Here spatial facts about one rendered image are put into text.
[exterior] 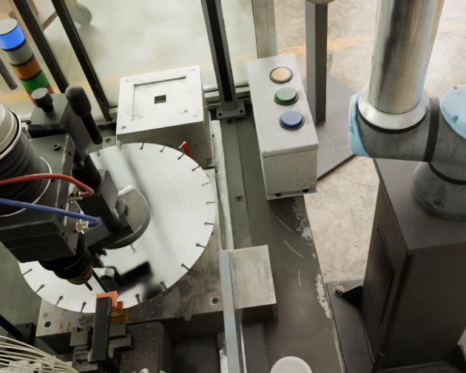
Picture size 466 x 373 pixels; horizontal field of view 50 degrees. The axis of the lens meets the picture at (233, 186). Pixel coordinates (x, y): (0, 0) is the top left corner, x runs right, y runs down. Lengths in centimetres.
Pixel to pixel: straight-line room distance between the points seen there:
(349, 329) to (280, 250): 77
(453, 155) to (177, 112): 53
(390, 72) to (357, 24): 202
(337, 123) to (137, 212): 151
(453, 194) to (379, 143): 19
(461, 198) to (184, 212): 52
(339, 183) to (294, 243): 106
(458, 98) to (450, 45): 178
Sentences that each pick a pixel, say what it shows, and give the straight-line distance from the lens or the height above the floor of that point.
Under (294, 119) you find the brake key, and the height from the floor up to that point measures 91.
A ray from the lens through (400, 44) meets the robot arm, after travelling 75.
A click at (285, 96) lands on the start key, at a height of 91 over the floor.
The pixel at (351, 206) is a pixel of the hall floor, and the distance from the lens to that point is 197.
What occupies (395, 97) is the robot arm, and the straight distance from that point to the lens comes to 83.
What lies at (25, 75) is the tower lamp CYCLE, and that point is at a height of 107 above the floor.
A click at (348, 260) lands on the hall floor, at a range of 184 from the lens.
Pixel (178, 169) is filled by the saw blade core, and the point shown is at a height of 95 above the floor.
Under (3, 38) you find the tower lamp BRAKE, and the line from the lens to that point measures 94.
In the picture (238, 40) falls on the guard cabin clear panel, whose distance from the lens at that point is 117.
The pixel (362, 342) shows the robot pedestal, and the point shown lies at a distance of 170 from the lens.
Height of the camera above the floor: 159
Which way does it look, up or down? 51 degrees down
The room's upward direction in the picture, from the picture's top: 12 degrees counter-clockwise
